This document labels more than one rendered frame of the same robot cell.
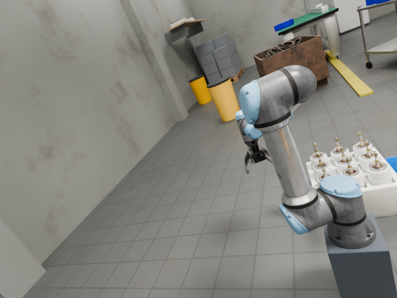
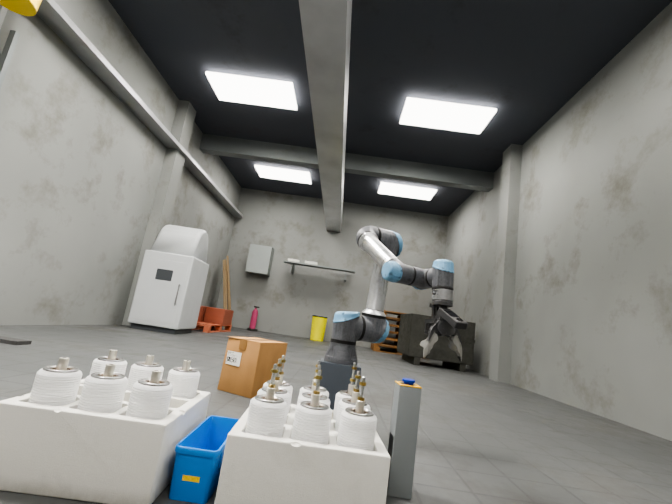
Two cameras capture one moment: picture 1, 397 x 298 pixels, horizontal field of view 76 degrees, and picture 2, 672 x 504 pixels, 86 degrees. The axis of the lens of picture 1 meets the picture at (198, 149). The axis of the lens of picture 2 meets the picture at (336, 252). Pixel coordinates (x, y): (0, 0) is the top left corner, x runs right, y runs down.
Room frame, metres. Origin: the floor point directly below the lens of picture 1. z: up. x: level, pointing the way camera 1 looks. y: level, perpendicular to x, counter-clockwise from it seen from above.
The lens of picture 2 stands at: (2.19, -1.18, 0.47)
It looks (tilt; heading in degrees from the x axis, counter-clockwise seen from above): 11 degrees up; 155
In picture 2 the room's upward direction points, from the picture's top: 9 degrees clockwise
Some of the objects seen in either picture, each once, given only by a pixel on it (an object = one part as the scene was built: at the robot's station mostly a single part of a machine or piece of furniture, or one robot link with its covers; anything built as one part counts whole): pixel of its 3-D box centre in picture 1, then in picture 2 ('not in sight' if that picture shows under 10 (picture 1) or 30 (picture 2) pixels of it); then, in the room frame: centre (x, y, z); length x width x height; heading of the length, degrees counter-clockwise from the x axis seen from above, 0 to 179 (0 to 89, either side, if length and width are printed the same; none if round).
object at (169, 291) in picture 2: not in sight; (175, 277); (-3.70, -0.98, 0.78); 0.79 x 0.72 x 1.56; 153
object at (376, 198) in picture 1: (350, 184); (305, 456); (1.17, -0.70, 0.09); 0.39 x 0.39 x 0.18; 67
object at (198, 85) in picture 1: (200, 90); not in sight; (5.62, -0.58, 0.29); 0.37 x 0.36 x 0.57; 153
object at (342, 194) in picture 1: (339, 197); (346, 325); (0.69, -0.37, 0.47); 0.13 x 0.12 x 0.14; 88
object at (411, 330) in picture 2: not in sight; (433, 341); (-2.86, 3.29, 0.40); 1.13 x 0.93 x 0.81; 63
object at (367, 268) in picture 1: (358, 261); (335, 397); (0.69, -0.38, 0.15); 0.18 x 0.18 x 0.30; 63
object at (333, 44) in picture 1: (305, 35); not in sight; (5.34, -2.98, 0.46); 2.54 x 1.00 x 0.92; 153
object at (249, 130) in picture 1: (255, 126); (421, 278); (1.07, -0.28, 0.69); 0.11 x 0.11 x 0.08; 88
